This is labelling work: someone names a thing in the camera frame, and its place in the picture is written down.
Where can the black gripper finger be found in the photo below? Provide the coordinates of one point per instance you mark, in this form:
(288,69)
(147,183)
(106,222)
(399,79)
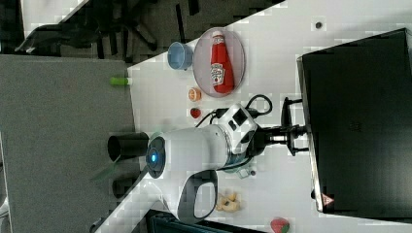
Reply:
(291,146)
(297,130)

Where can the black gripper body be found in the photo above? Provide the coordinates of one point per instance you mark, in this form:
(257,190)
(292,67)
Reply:
(265,137)

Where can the silver black toaster oven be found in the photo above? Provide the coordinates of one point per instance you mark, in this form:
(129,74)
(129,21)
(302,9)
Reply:
(356,100)

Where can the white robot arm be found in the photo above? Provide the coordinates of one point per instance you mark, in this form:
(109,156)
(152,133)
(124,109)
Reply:
(182,166)

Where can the green mug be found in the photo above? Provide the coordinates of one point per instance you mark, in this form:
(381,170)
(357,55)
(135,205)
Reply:
(243,172)

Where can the red strawberry toy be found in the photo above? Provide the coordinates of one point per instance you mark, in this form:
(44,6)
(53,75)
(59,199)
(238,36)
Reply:
(195,112)

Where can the yellow peeled banana toy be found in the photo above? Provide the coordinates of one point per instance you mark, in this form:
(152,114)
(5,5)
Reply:
(227,203)

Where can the red ketchup bottle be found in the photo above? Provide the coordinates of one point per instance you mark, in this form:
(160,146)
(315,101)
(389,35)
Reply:
(221,69)

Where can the pink red fruit toy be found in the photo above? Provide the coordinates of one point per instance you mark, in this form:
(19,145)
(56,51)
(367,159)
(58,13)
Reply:
(280,225)

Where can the orange half toy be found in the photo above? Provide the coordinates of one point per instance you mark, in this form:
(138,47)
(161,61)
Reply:
(194,94)

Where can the grey round plate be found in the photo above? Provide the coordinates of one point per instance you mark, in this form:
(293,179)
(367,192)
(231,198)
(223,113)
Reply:
(201,62)

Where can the blue cup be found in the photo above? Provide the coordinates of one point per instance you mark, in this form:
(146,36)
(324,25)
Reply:
(179,56)

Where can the black frying pan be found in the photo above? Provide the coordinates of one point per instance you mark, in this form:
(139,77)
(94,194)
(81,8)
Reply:
(126,146)

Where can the green marker pen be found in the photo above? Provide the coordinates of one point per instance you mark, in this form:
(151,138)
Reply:
(120,81)

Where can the black office chair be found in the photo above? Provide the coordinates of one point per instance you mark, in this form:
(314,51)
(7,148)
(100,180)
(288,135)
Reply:
(81,23)

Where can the dark blue table rail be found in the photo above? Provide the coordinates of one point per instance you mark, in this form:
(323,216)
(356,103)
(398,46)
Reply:
(162,222)

